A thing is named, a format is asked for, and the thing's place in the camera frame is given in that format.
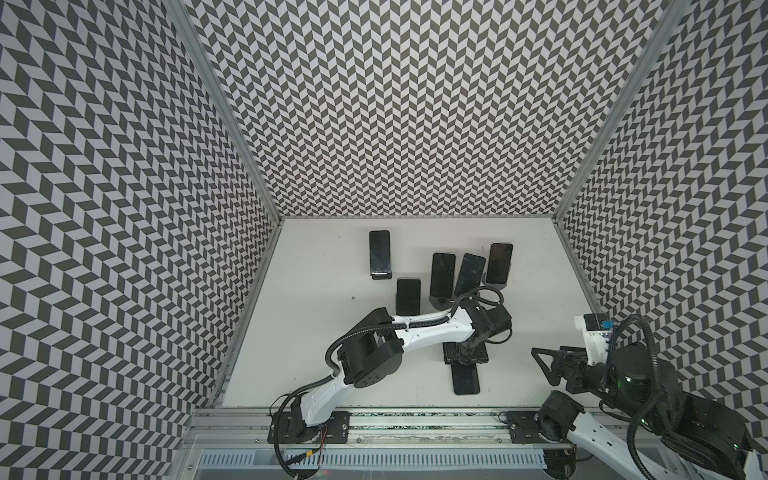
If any black phone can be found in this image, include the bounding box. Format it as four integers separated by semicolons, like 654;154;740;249
369;230;392;274
395;278;421;316
485;243;514;285
430;252;456;299
454;253;486;297
450;363;480;396

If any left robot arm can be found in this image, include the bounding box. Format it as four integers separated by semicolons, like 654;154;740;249
274;295;512;442

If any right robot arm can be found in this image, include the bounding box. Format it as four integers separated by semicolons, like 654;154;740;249
531;343;762;479

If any grey round stand far right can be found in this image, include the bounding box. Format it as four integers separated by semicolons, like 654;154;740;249
482;280;507;291

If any grey round stand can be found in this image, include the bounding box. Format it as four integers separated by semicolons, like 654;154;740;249
429;295;455;311
482;280;507;291

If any grey round stand centre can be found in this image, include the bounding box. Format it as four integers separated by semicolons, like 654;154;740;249
429;295;455;311

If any white ribbed vent strip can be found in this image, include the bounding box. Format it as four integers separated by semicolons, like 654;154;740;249
198;449;546;471

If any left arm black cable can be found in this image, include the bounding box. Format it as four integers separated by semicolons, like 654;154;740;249
268;285;511;480

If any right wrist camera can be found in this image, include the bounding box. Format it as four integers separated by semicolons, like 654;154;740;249
574;313;615;366

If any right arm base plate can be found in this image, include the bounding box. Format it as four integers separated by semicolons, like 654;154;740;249
499;410;582;444

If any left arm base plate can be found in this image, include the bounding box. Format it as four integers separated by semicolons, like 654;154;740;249
267;409;351;445

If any aluminium front rail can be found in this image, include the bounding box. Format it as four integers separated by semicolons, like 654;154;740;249
179;406;685;452

